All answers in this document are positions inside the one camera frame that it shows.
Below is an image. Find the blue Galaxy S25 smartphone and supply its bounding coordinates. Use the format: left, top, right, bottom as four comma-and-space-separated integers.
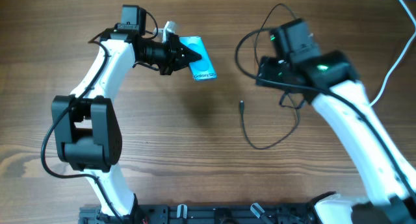
179, 36, 217, 81

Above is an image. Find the black USB charging cable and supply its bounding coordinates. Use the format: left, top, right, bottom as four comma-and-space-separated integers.
239, 3, 302, 151

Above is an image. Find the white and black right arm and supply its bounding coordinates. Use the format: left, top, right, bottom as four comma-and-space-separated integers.
257, 19, 415, 223

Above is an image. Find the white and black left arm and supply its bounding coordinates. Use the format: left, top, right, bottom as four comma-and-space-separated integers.
46, 5, 209, 223

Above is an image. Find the white power strip cord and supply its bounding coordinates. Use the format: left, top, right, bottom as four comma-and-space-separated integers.
369, 0, 416, 107

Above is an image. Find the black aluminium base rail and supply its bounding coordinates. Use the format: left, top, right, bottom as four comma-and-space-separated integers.
79, 203, 320, 224

